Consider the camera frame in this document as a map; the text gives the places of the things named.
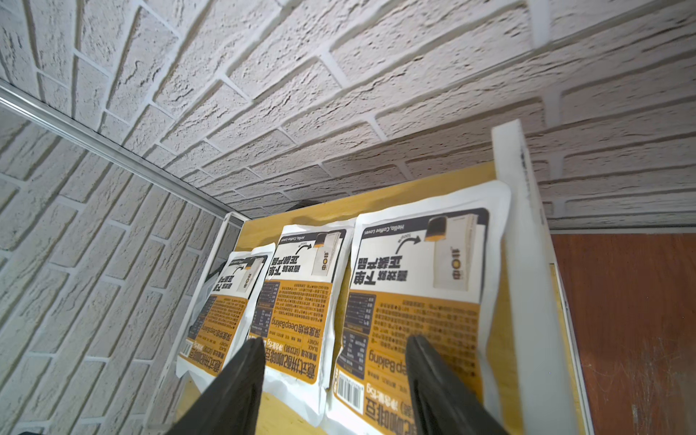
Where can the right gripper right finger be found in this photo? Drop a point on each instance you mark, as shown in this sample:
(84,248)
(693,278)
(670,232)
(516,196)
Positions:
(442,403)

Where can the yellow coffee bag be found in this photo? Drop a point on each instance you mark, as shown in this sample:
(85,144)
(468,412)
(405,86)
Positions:
(295,314)
(429,268)
(221,321)

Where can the white frame wooden shelf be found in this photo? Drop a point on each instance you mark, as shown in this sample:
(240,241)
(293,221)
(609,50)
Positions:
(533,348)

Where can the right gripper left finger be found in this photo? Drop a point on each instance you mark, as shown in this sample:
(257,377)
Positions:
(230,405)

